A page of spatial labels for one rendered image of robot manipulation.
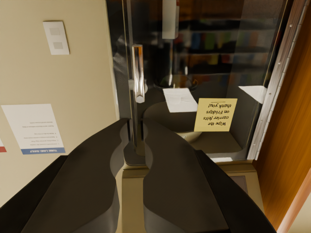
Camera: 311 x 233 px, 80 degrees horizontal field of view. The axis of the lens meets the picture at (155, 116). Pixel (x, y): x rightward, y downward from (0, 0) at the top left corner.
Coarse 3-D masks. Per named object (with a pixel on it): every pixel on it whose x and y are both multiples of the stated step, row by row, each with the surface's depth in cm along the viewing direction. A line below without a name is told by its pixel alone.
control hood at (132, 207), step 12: (228, 168) 45; (240, 168) 45; (252, 168) 45; (132, 180) 43; (252, 180) 44; (132, 192) 42; (252, 192) 43; (132, 204) 41; (132, 216) 41; (132, 228) 40; (144, 228) 40
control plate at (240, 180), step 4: (232, 176) 44; (236, 176) 44; (240, 176) 44; (244, 176) 44; (236, 180) 43; (240, 180) 44; (244, 180) 44; (240, 184) 43; (244, 184) 43; (244, 188) 43
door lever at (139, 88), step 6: (132, 48) 26; (138, 48) 26; (132, 54) 27; (138, 54) 26; (138, 60) 27; (138, 66) 27; (138, 72) 28; (138, 78) 28; (138, 84) 29; (144, 84) 33; (138, 90) 29; (144, 90) 29; (138, 96) 29; (144, 96) 30; (138, 102) 30
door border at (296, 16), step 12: (300, 0) 29; (300, 12) 30; (288, 24) 30; (288, 36) 31; (288, 48) 32; (276, 60) 33; (276, 72) 34; (276, 84) 35; (264, 108) 38; (264, 120) 39; (252, 144) 42; (252, 156) 44
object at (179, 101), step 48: (144, 0) 28; (192, 0) 28; (240, 0) 28; (288, 0) 29; (144, 48) 31; (192, 48) 31; (240, 48) 32; (192, 96) 36; (240, 96) 36; (144, 144) 40; (192, 144) 41; (240, 144) 42
